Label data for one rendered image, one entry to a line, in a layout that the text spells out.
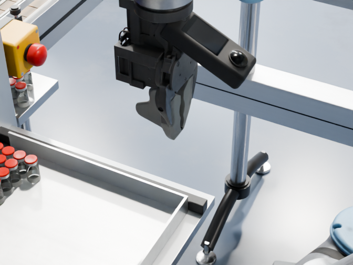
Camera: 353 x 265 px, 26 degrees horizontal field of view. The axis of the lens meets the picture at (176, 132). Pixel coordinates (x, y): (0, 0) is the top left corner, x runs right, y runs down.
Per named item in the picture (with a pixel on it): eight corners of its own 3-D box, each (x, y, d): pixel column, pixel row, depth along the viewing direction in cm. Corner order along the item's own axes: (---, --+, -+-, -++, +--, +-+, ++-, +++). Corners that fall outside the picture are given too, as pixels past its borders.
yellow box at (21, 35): (-14, 69, 136) (-20, 34, 132) (10, 48, 141) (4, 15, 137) (21, 80, 134) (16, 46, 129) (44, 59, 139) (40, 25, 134)
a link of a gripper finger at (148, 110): (143, 127, 105) (141, 72, 99) (182, 140, 103) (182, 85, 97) (132, 140, 103) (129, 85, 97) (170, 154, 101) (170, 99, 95)
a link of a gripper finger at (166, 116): (170, 108, 100) (170, 53, 95) (182, 111, 100) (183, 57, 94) (153, 128, 97) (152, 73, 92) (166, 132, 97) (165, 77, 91)
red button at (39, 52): (20, 66, 134) (17, 47, 132) (33, 54, 137) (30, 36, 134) (38, 72, 133) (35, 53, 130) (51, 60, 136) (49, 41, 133)
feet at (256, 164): (189, 261, 226) (190, 229, 217) (253, 159, 260) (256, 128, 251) (214, 271, 223) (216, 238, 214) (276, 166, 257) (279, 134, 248)
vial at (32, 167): (24, 181, 126) (21, 160, 123) (32, 173, 127) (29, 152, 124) (35, 185, 125) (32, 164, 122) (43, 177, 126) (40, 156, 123)
